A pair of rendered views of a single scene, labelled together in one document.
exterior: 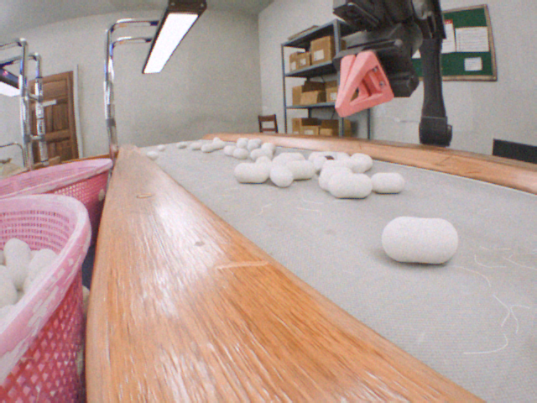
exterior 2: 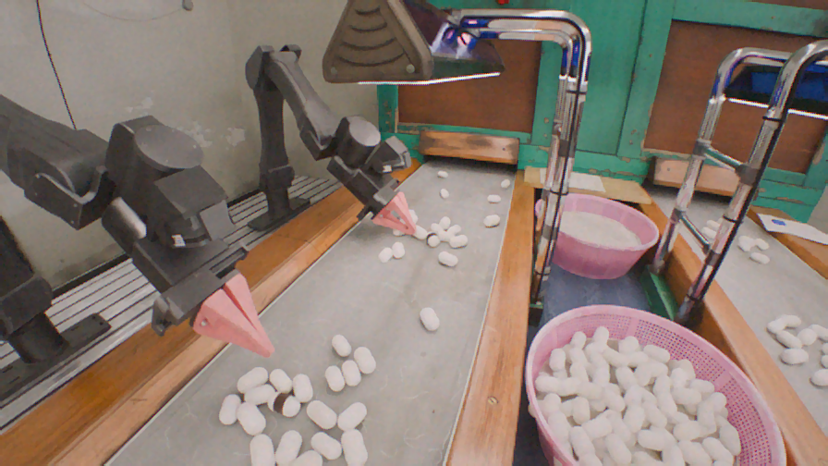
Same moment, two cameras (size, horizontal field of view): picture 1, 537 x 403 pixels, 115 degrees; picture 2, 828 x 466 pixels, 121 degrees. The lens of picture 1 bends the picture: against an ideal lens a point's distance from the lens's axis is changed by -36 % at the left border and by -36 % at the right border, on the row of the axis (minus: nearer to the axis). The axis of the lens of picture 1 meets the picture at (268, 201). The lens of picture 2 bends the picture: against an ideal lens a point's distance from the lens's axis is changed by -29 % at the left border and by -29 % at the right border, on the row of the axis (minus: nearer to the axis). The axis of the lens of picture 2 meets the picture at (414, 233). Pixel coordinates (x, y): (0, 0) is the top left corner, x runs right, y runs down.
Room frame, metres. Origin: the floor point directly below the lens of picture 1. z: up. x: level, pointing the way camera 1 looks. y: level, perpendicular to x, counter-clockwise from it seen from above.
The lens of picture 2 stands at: (0.32, 0.16, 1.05)
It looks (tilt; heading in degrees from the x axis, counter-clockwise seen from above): 29 degrees down; 229
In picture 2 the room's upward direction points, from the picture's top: straight up
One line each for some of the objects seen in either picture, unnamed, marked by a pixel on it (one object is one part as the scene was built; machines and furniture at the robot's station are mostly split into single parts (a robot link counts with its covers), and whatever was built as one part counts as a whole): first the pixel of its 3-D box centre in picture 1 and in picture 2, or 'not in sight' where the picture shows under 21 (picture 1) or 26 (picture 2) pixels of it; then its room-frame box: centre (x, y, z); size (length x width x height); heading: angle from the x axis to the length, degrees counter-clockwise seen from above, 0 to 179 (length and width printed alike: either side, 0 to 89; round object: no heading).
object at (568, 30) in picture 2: not in sight; (505, 168); (-0.12, -0.12, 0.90); 0.20 x 0.19 x 0.45; 30
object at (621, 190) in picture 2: not in sight; (583, 183); (-0.56, -0.14, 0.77); 0.33 x 0.15 x 0.01; 120
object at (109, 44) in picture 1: (137, 100); not in sight; (0.73, 0.36, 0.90); 0.20 x 0.19 x 0.45; 30
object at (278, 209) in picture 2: not in sight; (278, 201); (0.07, -0.71, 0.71); 0.20 x 0.07 x 0.08; 26
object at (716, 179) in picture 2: not in sight; (704, 177); (-0.77, 0.13, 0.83); 0.30 x 0.06 x 0.07; 120
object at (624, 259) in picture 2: not in sight; (590, 235); (-0.37, -0.03, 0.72); 0.27 x 0.27 x 0.10
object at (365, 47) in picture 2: not in sight; (462, 49); (-0.08, -0.19, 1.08); 0.62 x 0.08 x 0.07; 30
